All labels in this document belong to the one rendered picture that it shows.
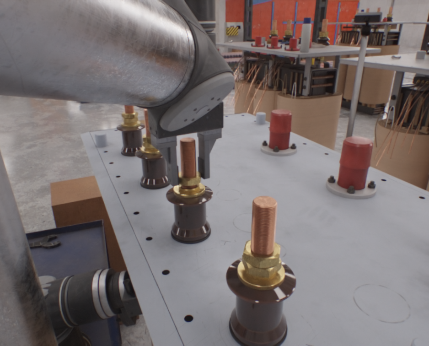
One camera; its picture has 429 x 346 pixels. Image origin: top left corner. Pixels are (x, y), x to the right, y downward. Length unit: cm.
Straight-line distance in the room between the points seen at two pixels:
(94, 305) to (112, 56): 65
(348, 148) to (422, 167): 155
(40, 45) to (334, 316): 52
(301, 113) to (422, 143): 113
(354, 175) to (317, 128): 236
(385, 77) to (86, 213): 656
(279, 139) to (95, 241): 94
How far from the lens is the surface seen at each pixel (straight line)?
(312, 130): 324
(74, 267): 154
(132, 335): 242
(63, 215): 197
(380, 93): 767
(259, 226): 43
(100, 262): 153
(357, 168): 92
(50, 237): 174
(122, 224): 80
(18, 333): 70
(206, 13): 58
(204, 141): 66
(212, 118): 64
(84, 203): 195
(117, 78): 25
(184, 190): 67
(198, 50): 36
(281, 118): 115
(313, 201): 89
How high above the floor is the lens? 177
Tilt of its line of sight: 24 degrees down
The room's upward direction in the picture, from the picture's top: straight up
